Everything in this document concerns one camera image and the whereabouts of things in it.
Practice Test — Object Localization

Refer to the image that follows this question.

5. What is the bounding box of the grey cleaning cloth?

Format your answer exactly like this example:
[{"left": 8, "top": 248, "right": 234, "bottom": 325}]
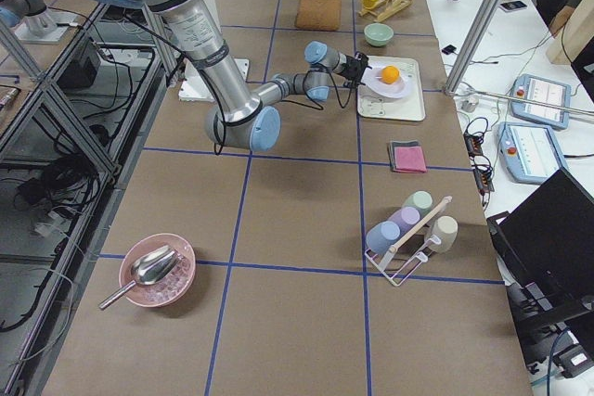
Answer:
[{"left": 388, "top": 141, "right": 419, "bottom": 172}]

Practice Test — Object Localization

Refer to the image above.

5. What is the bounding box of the lower teach pendant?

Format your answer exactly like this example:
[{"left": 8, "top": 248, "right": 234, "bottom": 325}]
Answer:
[{"left": 497, "top": 121, "right": 568, "bottom": 185}]

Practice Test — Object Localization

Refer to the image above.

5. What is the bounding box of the teach pendant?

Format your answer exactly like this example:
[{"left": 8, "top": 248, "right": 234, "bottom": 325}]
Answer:
[
  {"left": 497, "top": 121, "right": 568, "bottom": 185},
  {"left": 511, "top": 74, "right": 571, "bottom": 130}
]

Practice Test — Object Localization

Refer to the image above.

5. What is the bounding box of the green cup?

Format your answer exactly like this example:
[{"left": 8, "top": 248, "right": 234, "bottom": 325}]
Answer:
[{"left": 402, "top": 190, "right": 433, "bottom": 218}]

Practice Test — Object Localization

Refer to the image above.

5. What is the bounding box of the orange fruit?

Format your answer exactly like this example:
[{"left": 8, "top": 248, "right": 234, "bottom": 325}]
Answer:
[{"left": 380, "top": 65, "right": 400, "bottom": 84}]

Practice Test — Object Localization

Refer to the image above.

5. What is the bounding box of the purple cup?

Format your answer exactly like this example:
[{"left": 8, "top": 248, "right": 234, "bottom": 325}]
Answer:
[{"left": 388, "top": 206, "right": 420, "bottom": 236}]

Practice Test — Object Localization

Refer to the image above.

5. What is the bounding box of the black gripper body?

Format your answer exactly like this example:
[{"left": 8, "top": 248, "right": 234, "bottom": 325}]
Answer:
[{"left": 343, "top": 52, "right": 368, "bottom": 89}]

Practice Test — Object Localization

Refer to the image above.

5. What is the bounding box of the upper teach pendant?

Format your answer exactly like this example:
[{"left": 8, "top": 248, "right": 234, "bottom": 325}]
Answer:
[{"left": 511, "top": 74, "right": 571, "bottom": 130}]

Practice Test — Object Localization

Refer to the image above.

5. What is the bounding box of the pink bowl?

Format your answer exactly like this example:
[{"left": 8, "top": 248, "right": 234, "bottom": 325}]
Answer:
[{"left": 119, "top": 233, "right": 196, "bottom": 308}]

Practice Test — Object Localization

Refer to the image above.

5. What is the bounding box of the aluminium frame post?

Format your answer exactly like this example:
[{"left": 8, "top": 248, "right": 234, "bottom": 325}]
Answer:
[{"left": 444, "top": 0, "right": 501, "bottom": 96}]

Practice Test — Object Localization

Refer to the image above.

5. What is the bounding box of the black monitor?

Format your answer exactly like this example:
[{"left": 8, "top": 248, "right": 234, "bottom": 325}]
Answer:
[{"left": 491, "top": 168, "right": 593, "bottom": 299}]

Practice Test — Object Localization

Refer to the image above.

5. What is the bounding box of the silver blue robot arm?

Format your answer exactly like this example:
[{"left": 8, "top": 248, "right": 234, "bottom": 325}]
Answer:
[
  {"left": 95, "top": 0, "right": 368, "bottom": 152},
  {"left": 1, "top": 0, "right": 58, "bottom": 37}
]

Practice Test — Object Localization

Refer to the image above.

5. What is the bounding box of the white round plate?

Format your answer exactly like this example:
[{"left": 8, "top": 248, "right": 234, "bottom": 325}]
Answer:
[{"left": 362, "top": 66, "right": 413, "bottom": 99}]

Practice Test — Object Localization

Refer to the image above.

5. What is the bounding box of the beige cup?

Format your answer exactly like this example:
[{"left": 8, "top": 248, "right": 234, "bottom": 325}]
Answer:
[{"left": 425, "top": 215, "right": 458, "bottom": 253}]

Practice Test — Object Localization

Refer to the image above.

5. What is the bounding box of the black smartphone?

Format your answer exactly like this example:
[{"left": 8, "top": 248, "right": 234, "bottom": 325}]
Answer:
[{"left": 499, "top": 0, "right": 527, "bottom": 13}]

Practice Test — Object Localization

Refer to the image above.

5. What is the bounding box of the blue cup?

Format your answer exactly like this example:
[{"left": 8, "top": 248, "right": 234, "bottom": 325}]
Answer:
[{"left": 365, "top": 221, "right": 401, "bottom": 255}]

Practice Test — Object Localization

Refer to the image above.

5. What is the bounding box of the cream bear serving tray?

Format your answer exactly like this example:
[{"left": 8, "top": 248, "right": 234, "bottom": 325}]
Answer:
[{"left": 357, "top": 56, "right": 426, "bottom": 121}]

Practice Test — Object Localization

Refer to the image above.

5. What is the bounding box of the metal scoop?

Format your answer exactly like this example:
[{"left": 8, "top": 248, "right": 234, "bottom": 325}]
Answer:
[{"left": 98, "top": 246, "right": 179, "bottom": 311}]

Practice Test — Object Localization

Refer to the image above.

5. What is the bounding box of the wooden mug drying rack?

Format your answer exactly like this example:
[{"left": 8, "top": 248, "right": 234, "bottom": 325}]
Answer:
[{"left": 358, "top": 0, "right": 413, "bottom": 23}]

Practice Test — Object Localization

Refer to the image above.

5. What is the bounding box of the pink cleaning cloth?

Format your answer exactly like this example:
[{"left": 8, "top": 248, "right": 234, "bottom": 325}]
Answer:
[{"left": 394, "top": 146, "right": 427, "bottom": 173}]

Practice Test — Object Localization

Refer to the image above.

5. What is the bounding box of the white wire cup rack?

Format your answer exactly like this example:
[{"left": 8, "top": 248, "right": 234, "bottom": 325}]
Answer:
[{"left": 364, "top": 238, "right": 436, "bottom": 287}]

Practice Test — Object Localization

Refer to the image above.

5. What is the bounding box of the light green bowl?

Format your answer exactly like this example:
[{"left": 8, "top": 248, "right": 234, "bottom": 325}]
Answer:
[{"left": 363, "top": 23, "right": 394, "bottom": 47}]

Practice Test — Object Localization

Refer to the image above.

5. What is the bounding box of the brown wooden cutting board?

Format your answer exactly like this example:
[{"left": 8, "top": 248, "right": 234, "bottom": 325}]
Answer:
[{"left": 294, "top": 0, "right": 342, "bottom": 32}]

